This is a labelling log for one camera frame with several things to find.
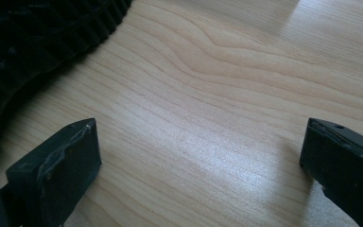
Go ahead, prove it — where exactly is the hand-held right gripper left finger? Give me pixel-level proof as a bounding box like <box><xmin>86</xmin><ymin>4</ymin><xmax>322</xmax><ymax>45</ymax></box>
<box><xmin>0</xmin><ymin>117</ymin><xmax>103</xmax><ymax>227</ymax></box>

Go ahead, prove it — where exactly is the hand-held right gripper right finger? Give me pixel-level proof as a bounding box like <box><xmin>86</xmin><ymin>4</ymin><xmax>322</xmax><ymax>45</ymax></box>
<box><xmin>299</xmin><ymin>117</ymin><xmax>363</xmax><ymax>227</ymax></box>

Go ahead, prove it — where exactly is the black knitted cloth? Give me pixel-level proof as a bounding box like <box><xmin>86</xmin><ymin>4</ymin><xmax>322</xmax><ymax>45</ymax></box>
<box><xmin>0</xmin><ymin>0</ymin><xmax>134</xmax><ymax>183</ymax></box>

